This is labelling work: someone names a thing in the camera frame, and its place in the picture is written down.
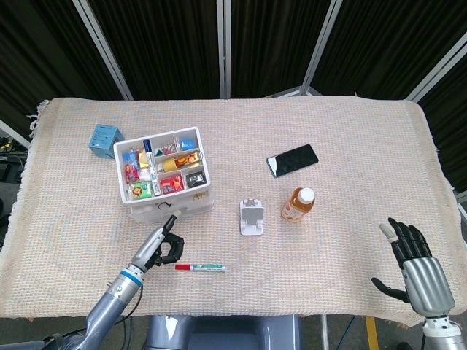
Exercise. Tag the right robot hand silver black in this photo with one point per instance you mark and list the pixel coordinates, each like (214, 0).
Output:
(427, 284)

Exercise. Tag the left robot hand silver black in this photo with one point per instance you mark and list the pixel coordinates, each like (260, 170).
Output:
(149, 248)

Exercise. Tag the white drawer organizer box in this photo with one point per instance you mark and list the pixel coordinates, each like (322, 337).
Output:
(120, 182)

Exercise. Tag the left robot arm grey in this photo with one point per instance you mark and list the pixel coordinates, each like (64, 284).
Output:
(109, 306)

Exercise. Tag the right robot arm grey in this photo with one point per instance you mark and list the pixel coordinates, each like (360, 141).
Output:
(443, 333)

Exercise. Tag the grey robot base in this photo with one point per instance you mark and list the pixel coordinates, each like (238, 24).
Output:
(226, 333)

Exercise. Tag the blue cube box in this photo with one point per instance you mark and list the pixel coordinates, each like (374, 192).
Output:
(102, 140)

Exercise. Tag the green lion snack packet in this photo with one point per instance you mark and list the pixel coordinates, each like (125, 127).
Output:
(141, 190)

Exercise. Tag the red-capped whiteboard marker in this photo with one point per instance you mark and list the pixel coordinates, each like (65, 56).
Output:
(204, 268)

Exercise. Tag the red snack packet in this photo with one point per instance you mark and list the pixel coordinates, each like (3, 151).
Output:
(171, 184)

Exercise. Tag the yellow binder clip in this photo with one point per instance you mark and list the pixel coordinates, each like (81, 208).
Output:
(197, 196)

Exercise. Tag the blue-capped whiteboard marker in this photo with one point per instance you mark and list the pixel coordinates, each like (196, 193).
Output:
(153, 171)

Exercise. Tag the red candy packet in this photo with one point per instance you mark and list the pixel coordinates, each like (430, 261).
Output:
(132, 173)

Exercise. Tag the yellow tape roll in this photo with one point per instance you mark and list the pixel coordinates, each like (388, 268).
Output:
(170, 165)

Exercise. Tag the gold foil wrapper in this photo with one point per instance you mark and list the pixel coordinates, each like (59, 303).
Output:
(142, 159)

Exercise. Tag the blue candy packet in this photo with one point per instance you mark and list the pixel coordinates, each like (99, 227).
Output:
(130, 156)

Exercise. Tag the orange lion snack packet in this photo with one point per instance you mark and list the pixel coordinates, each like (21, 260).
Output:
(185, 161)

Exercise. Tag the beige woven tablecloth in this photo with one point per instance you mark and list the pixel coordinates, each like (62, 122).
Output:
(328, 262)

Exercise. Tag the red white candy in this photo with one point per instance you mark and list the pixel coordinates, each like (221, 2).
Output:
(168, 148)

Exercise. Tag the white phone stand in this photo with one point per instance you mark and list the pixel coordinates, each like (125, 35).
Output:
(251, 222)

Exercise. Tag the blue white small packet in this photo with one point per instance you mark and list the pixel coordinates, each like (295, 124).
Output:
(188, 144)

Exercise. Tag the orange tea bottle white cap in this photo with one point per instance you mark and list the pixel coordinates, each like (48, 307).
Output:
(297, 209)

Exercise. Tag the black smartphone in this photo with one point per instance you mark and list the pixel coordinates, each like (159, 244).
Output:
(292, 160)

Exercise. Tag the black folding screen white frame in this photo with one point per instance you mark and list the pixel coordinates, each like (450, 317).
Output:
(164, 43)

